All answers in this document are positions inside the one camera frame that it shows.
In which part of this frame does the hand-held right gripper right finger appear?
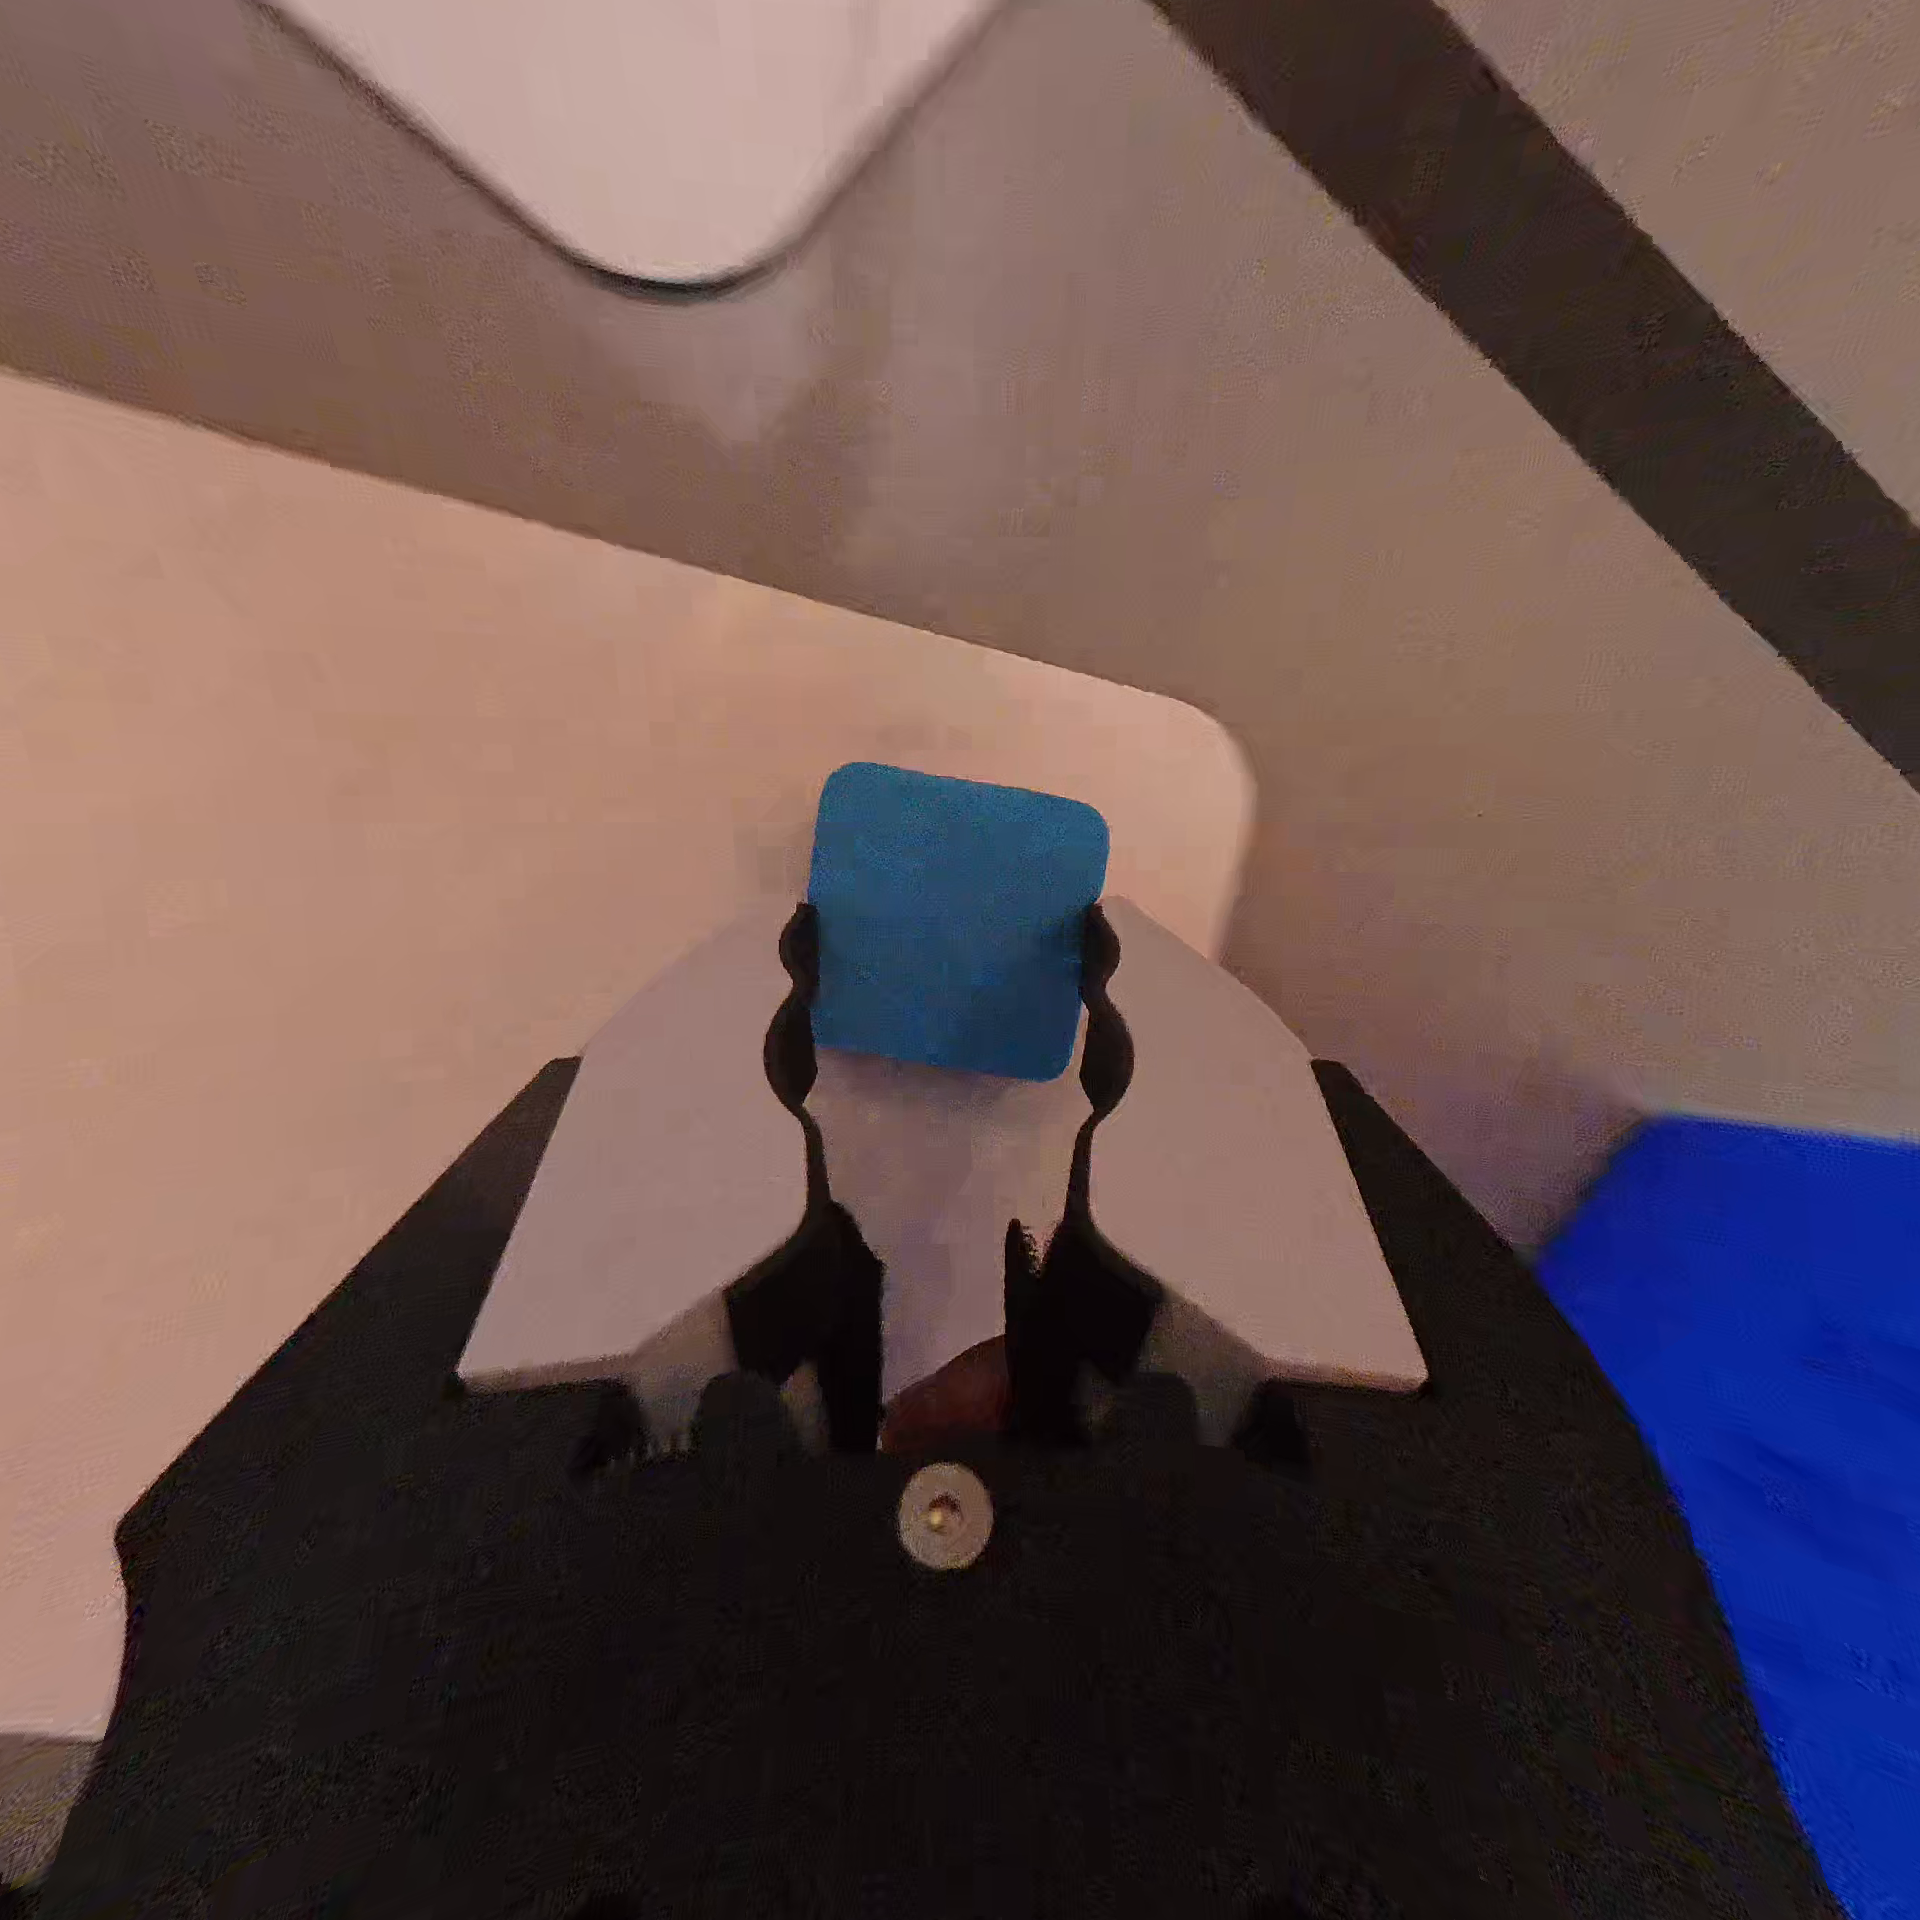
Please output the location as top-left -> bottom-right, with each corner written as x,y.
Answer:
1002,897 -> 1430,1450

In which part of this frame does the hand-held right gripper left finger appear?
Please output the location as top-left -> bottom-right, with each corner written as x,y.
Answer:
454,903 -> 888,1455

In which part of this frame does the blue whiteboard eraser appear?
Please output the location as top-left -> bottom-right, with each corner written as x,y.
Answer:
804,759 -> 1114,1087

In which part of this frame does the white whiteboard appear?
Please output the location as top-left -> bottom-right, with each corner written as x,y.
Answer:
0,368 -> 1259,1743

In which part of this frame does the blue plastic storage bin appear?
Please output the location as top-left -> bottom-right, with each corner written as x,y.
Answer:
1534,1113 -> 1920,1920

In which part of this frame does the white metal desk stand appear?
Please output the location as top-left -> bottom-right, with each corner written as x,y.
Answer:
257,0 -> 1008,296

